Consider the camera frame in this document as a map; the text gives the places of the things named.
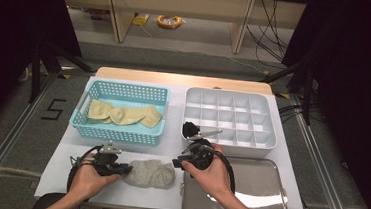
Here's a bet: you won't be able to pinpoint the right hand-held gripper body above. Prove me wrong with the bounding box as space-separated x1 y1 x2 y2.
180 126 224 173

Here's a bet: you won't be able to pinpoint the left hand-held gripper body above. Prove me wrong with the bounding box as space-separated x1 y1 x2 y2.
92 140 124 178

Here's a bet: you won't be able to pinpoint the black sock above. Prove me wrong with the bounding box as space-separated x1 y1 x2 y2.
184 126 202 141
181 120 202 141

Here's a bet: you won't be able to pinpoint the grey sock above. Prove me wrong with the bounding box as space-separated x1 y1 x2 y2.
121 157 178 191

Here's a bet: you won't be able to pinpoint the pale yellow sock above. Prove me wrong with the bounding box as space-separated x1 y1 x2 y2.
87 98 120 125
110 102 164 130

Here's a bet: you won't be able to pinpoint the white divided storage box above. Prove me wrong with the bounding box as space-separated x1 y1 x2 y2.
179 85 282 161

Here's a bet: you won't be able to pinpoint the translucent box lid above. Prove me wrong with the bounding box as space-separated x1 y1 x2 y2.
178 151 292 209

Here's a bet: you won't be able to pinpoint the light blue plastic basket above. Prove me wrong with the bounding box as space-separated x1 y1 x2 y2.
67 78 172 148

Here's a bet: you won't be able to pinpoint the person's left hand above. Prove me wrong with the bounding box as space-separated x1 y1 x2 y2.
68 152 124 205

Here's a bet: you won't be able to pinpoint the person's right hand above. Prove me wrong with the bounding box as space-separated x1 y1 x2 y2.
178 140 237 203

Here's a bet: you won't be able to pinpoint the black chair armrest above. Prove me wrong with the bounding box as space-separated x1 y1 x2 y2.
31 191 80 209

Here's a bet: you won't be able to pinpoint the black tripod stand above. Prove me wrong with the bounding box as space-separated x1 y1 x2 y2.
256 58 316 126
27 40 97 109

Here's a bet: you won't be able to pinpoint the yellow packet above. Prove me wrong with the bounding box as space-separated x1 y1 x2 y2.
132 12 151 27

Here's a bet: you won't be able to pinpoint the dark brown box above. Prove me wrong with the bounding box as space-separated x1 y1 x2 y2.
88 8 111 21

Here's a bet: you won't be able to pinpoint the beige wooden desk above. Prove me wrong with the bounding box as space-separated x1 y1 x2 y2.
52 0 308 60

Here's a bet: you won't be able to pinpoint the black curtain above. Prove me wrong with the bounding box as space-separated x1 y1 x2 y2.
270 0 371 209
0 0 87 150

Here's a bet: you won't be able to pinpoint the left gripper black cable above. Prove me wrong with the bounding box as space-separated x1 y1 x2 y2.
65 142 104 197

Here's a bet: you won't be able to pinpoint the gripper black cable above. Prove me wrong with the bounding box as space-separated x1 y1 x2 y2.
65 142 104 197
209 149 240 197

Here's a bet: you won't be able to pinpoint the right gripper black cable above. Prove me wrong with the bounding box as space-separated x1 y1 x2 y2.
209 149 240 197

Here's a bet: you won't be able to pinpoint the black floor cable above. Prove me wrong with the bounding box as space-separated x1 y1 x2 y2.
277 103 308 117
276 111 307 126

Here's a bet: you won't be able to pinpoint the aluminium floor rail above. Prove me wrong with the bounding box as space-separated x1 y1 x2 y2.
0 68 59 209
280 92 368 209

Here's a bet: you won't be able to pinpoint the short white cable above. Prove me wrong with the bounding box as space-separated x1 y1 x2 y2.
18 66 32 83

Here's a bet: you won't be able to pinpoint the orange cable coil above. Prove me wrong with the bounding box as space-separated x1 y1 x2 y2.
155 13 183 31

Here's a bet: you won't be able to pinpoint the tangled black cables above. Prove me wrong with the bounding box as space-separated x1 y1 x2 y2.
243 0 295 65

